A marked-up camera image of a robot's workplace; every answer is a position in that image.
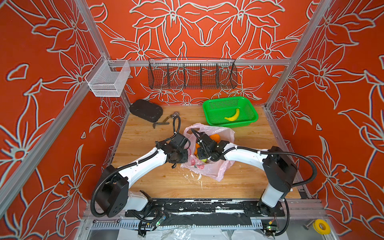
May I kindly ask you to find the black oval tray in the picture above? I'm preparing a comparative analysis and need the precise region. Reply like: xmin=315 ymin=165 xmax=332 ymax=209
xmin=130 ymin=99 xmax=163 ymax=123

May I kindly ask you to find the orange fruit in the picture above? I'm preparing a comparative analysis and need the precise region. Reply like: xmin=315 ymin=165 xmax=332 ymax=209
xmin=210 ymin=134 xmax=221 ymax=143

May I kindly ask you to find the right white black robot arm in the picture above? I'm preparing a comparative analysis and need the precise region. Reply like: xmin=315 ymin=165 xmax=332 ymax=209
xmin=192 ymin=129 xmax=317 ymax=216

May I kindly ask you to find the yellow tape roll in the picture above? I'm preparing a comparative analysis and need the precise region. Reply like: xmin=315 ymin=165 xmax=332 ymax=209
xmin=312 ymin=219 xmax=331 ymax=235

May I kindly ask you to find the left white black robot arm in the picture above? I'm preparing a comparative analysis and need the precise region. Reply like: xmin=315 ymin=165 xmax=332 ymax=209
xmin=90 ymin=115 xmax=191 ymax=218

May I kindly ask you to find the yellow banana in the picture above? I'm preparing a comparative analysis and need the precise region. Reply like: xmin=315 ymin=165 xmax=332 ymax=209
xmin=225 ymin=109 xmax=240 ymax=122

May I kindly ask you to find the white wire wall basket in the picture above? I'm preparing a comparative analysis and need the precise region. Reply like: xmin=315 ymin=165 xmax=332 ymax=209
xmin=85 ymin=55 xmax=131 ymax=97

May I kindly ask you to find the black wire wall basket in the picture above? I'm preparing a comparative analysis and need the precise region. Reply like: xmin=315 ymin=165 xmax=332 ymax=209
xmin=148 ymin=57 xmax=239 ymax=90

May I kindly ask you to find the green plastic basket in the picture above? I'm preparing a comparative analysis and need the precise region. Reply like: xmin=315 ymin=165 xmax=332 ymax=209
xmin=203 ymin=97 xmax=259 ymax=128

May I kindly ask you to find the metal hand tool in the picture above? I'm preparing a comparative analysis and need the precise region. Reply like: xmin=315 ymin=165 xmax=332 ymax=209
xmin=153 ymin=112 xmax=180 ymax=129

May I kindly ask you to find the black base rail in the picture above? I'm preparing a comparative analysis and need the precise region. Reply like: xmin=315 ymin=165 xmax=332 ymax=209
xmin=144 ymin=198 xmax=286 ymax=229

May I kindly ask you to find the pink plastic bag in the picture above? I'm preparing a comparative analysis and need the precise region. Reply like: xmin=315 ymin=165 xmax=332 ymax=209
xmin=181 ymin=123 xmax=235 ymax=182

